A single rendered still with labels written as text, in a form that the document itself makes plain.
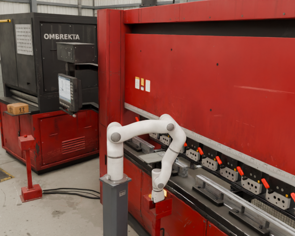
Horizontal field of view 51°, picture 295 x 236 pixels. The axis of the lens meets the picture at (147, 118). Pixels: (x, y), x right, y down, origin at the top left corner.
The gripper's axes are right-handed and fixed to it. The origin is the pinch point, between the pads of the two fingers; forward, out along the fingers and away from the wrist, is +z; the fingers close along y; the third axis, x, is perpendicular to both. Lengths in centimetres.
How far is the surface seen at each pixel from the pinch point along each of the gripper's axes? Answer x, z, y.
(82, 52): -136, -112, -1
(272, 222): 82, -20, -30
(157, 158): -31.7, -24.2, -21.0
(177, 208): 1.8, 7.9, -17.6
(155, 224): -2.4, 18.3, 2.0
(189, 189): 10.7, -11.5, -23.3
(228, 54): 33, -118, -38
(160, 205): 4.8, -3.8, 1.4
